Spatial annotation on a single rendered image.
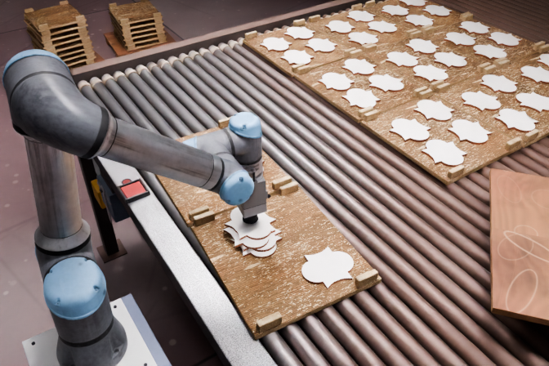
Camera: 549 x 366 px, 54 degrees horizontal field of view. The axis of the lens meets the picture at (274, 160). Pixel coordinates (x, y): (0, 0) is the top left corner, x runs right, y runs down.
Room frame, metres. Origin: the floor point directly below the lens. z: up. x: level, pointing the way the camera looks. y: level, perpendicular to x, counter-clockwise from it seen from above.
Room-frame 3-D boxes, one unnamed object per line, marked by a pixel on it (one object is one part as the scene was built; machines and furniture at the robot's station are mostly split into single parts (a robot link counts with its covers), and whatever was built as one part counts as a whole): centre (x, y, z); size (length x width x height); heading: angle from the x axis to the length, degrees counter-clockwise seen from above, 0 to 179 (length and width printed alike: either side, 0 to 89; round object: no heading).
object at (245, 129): (1.06, 0.07, 1.24); 0.09 x 0.08 x 0.11; 118
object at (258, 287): (0.99, -0.01, 0.93); 0.41 x 0.35 x 0.02; 27
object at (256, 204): (1.06, 0.06, 1.09); 0.10 x 0.09 x 0.16; 113
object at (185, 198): (1.35, 0.19, 0.93); 0.41 x 0.35 x 0.02; 29
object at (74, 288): (0.73, 0.42, 1.07); 0.13 x 0.12 x 0.14; 28
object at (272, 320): (0.75, 0.02, 0.95); 0.06 x 0.02 x 0.03; 117
